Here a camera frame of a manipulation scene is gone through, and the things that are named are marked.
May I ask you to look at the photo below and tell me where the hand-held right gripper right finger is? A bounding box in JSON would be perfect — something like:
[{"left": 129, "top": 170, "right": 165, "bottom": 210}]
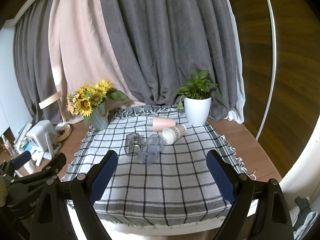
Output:
[{"left": 206, "top": 149, "right": 293, "bottom": 240}]

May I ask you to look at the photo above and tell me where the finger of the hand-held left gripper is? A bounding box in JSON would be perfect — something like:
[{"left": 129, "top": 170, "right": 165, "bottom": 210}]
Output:
[
  {"left": 37, "top": 153, "right": 67, "bottom": 181},
  {"left": 11, "top": 152, "right": 32, "bottom": 171}
]

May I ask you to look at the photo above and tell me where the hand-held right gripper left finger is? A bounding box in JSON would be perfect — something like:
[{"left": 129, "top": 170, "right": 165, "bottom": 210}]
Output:
[{"left": 30, "top": 150, "right": 118, "bottom": 240}]

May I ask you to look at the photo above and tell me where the clear grey square cup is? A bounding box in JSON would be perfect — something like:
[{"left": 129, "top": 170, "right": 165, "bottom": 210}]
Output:
[{"left": 124, "top": 133, "right": 144, "bottom": 157}]

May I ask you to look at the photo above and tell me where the clear bluish plastic cup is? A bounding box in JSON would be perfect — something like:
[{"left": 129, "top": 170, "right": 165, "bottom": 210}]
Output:
[{"left": 138, "top": 133, "right": 166, "bottom": 167}]

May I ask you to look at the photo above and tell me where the white patterned cup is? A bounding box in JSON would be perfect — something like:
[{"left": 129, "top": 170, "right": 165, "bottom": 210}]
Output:
[{"left": 162, "top": 124, "right": 188, "bottom": 145}]

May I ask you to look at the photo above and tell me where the pink cup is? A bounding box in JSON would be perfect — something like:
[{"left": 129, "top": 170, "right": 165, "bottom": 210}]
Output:
[{"left": 152, "top": 117, "right": 177, "bottom": 132}]

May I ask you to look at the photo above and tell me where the clear plastic bottle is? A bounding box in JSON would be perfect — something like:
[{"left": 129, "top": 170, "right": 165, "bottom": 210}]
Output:
[{"left": 0, "top": 134, "right": 16, "bottom": 161}]

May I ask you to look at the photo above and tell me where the row of books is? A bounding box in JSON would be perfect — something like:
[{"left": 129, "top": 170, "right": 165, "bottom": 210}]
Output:
[{"left": 13, "top": 122, "right": 33, "bottom": 151}]

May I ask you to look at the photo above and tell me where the white boxy device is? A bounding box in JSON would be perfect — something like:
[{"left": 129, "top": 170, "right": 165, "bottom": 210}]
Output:
[{"left": 26, "top": 120, "right": 62, "bottom": 166}]

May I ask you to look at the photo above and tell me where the checked grey white tablecloth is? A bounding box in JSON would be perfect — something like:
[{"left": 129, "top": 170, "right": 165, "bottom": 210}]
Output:
[{"left": 61, "top": 104, "right": 256, "bottom": 228}]

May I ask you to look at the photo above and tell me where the teal ribbed vase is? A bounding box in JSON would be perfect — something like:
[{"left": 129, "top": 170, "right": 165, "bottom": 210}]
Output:
[{"left": 88, "top": 99, "right": 109, "bottom": 131}]

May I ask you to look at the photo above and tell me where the white wooden desk lamp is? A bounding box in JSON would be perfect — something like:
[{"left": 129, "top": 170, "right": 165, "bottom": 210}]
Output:
[{"left": 38, "top": 91, "right": 73, "bottom": 142}]

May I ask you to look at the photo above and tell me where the sunflower bouquet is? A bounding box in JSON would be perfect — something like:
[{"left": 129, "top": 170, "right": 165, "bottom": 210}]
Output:
[{"left": 66, "top": 79, "right": 128, "bottom": 127}]

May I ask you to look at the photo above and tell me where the white ribbed plant pot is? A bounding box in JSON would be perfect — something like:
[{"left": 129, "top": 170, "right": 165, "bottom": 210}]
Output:
[{"left": 183, "top": 95, "right": 212, "bottom": 126}]

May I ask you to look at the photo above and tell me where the grey crumpled cloth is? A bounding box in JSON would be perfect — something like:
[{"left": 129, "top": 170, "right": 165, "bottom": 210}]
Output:
[{"left": 292, "top": 196, "right": 320, "bottom": 240}]

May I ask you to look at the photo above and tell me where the green leafy plant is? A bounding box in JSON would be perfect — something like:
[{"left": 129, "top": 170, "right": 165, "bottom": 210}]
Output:
[{"left": 175, "top": 68, "right": 222, "bottom": 111}]

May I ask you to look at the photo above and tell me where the dark grey curtain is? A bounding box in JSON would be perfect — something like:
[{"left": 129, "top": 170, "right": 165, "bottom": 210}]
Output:
[
  {"left": 98, "top": 0, "right": 245, "bottom": 123},
  {"left": 12, "top": 0, "right": 67, "bottom": 126}
]

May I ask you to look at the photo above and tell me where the beige curtain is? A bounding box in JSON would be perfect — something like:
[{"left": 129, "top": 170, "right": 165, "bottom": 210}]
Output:
[{"left": 48, "top": 0, "right": 148, "bottom": 126}]

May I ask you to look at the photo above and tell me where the white sheer curtain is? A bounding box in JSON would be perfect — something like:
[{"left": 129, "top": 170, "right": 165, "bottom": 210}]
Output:
[{"left": 222, "top": 0, "right": 246, "bottom": 125}]

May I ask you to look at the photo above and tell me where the wide white curved frame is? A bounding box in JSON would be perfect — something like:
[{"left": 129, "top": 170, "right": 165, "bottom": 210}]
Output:
[{"left": 279, "top": 110, "right": 320, "bottom": 205}]

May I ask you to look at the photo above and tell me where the thin white curved rail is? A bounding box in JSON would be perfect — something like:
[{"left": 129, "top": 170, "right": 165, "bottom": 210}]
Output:
[{"left": 254, "top": 0, "right": 279, "bottom": 141}]

